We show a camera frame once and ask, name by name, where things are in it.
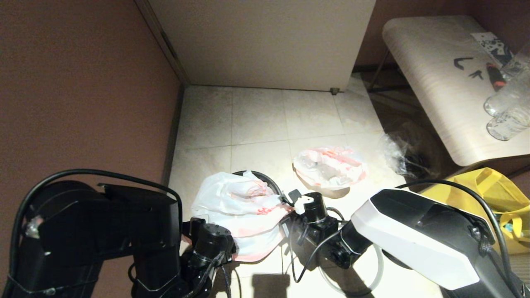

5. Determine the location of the red-printed plastic bag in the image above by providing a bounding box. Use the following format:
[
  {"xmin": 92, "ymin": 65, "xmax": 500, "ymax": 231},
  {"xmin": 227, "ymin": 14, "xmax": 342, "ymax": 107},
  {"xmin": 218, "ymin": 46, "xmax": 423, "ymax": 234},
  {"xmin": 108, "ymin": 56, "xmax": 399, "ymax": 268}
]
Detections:
[{"xmin": 190, "ymin": 170, "xmax": 293, "ymax": 262}]

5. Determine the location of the black trash bin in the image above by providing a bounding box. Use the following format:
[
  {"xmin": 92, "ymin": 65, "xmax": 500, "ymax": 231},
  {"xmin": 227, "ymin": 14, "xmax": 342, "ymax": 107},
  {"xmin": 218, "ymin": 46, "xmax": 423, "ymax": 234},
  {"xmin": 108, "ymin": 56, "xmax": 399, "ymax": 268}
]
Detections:
[{"xmin": 231, "ymin": 170, "xmax": 284, "ymax": 196}]

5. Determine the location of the grey bin rim ring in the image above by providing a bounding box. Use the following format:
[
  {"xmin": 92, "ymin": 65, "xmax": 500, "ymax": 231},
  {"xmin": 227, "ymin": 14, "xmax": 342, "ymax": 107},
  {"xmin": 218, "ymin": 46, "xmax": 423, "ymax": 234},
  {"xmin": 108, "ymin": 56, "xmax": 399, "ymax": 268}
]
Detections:
[{"xmin": 318, "ymin": 243, "xmax": 384, "ymax": 297}]

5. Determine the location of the red-printed bag holding bottles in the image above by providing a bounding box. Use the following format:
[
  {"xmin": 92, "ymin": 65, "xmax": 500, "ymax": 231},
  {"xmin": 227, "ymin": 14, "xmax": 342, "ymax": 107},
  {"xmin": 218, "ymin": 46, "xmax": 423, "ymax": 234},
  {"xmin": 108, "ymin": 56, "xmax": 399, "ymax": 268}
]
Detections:
[{"xmin": 293, "ymin": 146, "xmax": 369, "ymax": 190}]

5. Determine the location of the yellow fabric tote bag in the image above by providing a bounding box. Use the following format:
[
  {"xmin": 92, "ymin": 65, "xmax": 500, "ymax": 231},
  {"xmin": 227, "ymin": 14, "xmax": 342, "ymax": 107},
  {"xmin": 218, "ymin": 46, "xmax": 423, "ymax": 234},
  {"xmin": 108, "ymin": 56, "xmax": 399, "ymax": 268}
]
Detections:
[{"xmin": 422, "ymin": 167, "xmax": 530, "ymax": 255}]

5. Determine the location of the clear crushed plastic bottle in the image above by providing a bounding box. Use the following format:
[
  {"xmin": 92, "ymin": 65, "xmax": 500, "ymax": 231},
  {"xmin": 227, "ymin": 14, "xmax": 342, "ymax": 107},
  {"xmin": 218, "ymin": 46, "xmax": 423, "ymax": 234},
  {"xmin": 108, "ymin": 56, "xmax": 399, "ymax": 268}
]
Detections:
[{"xmin": 300, "ymin": 155, "xmax": 322, "ymax": 171}]

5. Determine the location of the crumpled clear plastic wrap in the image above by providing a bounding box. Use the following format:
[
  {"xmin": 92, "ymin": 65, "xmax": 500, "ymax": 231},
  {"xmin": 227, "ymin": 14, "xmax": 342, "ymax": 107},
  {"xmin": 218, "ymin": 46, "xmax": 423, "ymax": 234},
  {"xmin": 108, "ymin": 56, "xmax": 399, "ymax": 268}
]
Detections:
[{"xmin": 378, "ymin": 132, "xmax": 431, "ymax": 180}]

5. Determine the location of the white wood-grain table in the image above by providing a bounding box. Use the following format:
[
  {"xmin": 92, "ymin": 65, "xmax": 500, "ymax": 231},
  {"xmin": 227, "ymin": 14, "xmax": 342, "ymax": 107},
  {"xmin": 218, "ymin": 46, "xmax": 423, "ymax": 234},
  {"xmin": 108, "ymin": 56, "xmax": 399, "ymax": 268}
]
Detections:
[{"xmin": 368, "ymin": 16, "xmax": 530, "ymax": 167}]

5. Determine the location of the white cabinet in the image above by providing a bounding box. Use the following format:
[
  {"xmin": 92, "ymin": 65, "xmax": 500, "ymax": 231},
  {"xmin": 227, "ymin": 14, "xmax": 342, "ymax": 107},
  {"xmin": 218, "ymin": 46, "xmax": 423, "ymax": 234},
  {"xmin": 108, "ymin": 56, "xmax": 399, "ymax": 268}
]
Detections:
[{"xmin": 148, "ymin": 0, "xmax": 378, "ymax": 96}]

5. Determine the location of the teal printed packet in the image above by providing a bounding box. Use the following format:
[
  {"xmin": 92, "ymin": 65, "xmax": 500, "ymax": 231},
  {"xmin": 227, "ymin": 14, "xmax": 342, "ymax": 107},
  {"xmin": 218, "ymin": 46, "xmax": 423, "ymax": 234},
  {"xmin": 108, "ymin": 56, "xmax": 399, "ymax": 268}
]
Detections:
[{"xmin": 499, "ymin": 214, "xmax": 530, "ymax": 241}]

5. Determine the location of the clear plastic water bottle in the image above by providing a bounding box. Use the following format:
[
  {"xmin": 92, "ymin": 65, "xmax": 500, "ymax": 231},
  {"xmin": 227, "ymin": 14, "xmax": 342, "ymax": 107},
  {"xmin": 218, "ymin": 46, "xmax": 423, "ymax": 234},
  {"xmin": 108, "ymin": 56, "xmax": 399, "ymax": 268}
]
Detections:
[
  {"xmin": 483, "ymin": 45, "xmax": 530, "ymax": 118},
  {"xmin": 486, "ymin": 105, "xmax": 530, "ymax": 142}
]

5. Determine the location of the red and black tool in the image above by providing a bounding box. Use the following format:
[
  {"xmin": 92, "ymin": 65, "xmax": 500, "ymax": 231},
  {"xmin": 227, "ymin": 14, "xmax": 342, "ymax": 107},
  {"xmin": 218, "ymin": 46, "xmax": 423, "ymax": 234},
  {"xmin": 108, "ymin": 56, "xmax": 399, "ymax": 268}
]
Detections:
[{"xmin": 485, "ymin": 63, "xmax": 507, "ymax": 92}]

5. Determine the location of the blue printed paper sheet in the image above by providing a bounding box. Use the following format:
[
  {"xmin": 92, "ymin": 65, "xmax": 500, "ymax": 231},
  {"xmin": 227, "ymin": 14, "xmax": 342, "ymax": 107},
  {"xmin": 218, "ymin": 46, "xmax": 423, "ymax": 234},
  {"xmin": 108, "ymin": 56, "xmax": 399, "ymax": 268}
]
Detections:
[{"xmin": 470, "ymin": 32, "xmax": 518, "ymax": 68}]

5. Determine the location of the braided black gripper cable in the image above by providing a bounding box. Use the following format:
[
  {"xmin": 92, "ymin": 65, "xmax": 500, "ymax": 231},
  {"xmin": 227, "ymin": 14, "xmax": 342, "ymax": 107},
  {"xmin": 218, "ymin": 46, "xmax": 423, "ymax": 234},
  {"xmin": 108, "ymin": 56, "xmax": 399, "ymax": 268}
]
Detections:
[{"xmin": 214, "ymin": 252, "xmax": 233, "ymax": 298}]

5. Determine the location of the black and white wrist camera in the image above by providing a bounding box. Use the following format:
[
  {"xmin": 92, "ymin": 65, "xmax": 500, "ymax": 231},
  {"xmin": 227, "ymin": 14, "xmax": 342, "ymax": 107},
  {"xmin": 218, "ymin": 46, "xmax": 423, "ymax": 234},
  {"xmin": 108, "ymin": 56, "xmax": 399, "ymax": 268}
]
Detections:
[{"xmin": 288, "ymin": 189, "xmax": 316, "ymax": 214}]

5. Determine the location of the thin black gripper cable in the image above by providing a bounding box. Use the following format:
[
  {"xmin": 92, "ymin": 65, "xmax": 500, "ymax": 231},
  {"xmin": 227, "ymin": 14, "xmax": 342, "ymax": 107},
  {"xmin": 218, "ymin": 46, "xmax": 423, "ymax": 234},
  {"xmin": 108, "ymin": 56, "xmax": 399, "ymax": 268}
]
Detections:
[{"xmin": 281, "ymin": 206, "xmax": 345, "ymax": 284}]

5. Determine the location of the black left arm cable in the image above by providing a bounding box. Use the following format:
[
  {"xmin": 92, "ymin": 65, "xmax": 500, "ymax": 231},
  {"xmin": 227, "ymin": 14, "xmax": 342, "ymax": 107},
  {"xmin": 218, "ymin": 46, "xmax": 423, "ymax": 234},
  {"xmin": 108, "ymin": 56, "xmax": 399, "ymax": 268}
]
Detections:
[{"xmin": 8, "ymin": 168, "xmax": 184, "ymax": 291}]

